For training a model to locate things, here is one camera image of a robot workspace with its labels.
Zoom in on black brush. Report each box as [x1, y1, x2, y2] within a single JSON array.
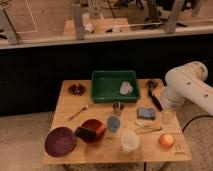
[[147, 80, 163, 111]]

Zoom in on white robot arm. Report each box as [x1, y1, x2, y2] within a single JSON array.
[[160, 61, 213, 116]]

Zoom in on small metal cup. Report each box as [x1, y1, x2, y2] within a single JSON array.
[[113, 101, 124, 116]]

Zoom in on blue cup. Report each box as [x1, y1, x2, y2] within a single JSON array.
[[107, 116, 120, 132]]

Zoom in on blue sponge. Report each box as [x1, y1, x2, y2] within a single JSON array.
[[137, 107, 156, 120]]

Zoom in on orange fruit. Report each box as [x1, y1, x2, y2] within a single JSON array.
[[159, 134, 175, 148]]

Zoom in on wooden tongs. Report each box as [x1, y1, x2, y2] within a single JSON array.
[[135, 121, 162, 134]]

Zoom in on green plastic tray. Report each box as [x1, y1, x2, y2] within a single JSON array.
[[90, 70, 141, 103]]

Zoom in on orange bowl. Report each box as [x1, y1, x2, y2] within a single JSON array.
[[82, 119, 106, 143]]

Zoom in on black rectangular block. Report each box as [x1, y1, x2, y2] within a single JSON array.
[[74, 127, 96, 141]]

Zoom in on metal fork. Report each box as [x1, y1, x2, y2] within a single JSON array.
[[67, 104, 93, 121]]

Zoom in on wooden side table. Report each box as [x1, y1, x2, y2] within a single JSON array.
[[43, 80, 192, 164]]

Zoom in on dark purple plate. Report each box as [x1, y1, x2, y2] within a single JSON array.
[[44, 127, 77, 157]]

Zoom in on black cable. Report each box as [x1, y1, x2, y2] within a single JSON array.
[[181, 115, 213, 133]]

